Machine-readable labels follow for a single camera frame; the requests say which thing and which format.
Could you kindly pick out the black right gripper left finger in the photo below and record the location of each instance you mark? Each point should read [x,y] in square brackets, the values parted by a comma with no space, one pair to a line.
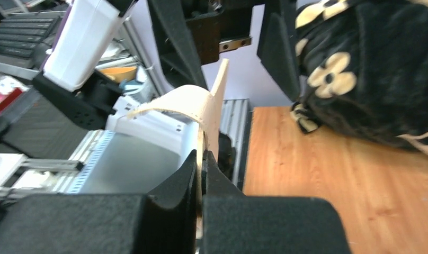
[161,221]

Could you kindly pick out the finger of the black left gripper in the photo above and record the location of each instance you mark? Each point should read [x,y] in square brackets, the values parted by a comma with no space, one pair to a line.
[276,47]
[177,53]

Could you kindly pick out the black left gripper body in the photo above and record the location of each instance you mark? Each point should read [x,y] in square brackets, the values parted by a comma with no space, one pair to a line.
[219,26]

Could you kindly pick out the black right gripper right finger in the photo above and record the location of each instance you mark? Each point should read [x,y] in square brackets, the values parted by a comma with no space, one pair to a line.
[236,223]

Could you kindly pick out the beige leather card holder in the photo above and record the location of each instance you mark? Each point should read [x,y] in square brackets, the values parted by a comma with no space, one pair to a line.
[202,106]

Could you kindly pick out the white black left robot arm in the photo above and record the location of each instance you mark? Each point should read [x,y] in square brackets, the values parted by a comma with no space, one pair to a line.
[70,81]

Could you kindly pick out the black floral plush blanket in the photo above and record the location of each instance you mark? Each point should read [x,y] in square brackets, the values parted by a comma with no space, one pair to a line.
[366,64]

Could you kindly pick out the black keyboard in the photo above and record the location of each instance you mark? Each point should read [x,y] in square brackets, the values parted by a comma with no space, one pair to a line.
[21,33]

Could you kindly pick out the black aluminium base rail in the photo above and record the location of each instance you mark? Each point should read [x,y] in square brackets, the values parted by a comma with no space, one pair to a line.
[112,163]

